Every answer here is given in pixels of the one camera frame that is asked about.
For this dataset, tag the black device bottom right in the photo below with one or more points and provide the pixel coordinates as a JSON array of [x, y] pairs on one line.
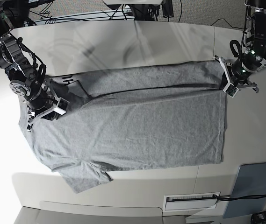
[[258, 218]]

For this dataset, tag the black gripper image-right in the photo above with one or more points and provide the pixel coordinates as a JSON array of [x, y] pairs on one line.
[[238, 73]]

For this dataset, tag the grey-blue laptop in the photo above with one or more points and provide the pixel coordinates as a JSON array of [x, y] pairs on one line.
[[250, 180]]

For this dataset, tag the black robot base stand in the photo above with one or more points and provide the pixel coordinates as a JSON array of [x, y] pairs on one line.
[[54, 11]]

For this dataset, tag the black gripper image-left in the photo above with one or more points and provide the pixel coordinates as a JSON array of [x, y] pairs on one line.
[[41, 106]]

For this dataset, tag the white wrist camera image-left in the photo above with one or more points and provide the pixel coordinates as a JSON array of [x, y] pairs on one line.
[[61, 106]]

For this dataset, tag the grey T-shirt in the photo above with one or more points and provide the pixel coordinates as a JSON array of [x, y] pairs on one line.
[[132, 119]]

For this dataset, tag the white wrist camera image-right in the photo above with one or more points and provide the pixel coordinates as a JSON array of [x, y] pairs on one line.
[[230, 90]]

